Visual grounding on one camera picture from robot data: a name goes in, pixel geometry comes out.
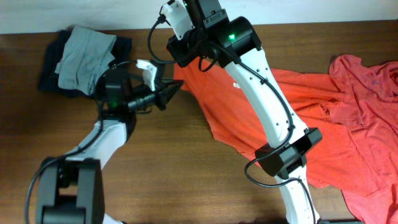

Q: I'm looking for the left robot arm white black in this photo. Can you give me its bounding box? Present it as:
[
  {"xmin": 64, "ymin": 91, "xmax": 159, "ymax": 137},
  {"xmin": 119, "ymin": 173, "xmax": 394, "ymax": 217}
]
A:
[{"xmin": 32, "ymin": 68, "xmax": 183, "ymax": 224}]

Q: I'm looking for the orange printed t-shirt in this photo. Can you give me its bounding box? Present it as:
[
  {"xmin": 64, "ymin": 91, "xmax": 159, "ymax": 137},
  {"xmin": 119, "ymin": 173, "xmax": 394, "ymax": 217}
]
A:
[{"xmin": 174, "ymin": 59, "xmax": 362, "ymax": 191}]

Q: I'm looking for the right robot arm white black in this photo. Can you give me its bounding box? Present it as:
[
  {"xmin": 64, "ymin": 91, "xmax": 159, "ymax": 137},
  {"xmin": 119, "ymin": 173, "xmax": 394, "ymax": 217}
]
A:
[{"xmin": 159, "ymin": 1, "xmax": 322, "ymax": 223}]

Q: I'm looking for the pink red t-shirt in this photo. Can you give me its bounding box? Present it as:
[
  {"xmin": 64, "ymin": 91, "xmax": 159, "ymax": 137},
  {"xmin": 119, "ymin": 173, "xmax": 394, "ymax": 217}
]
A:
[{"xmin": 329, "ymin": 55, "xmax": 397, "ymax": 223}]

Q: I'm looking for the dark navy folded garment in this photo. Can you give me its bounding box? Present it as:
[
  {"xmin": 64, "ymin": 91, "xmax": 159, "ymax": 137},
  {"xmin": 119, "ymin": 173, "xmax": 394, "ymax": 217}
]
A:
[{"xmin": 37, "ymin": 30, "xmax": 132, "ymax": 98}]

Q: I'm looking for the grey folded garment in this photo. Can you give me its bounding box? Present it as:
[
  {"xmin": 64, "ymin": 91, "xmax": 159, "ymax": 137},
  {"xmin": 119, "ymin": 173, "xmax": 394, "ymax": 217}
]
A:
[{"xmin": 55, "ymin": 26, "xmax": 116, "ymax": 95}]

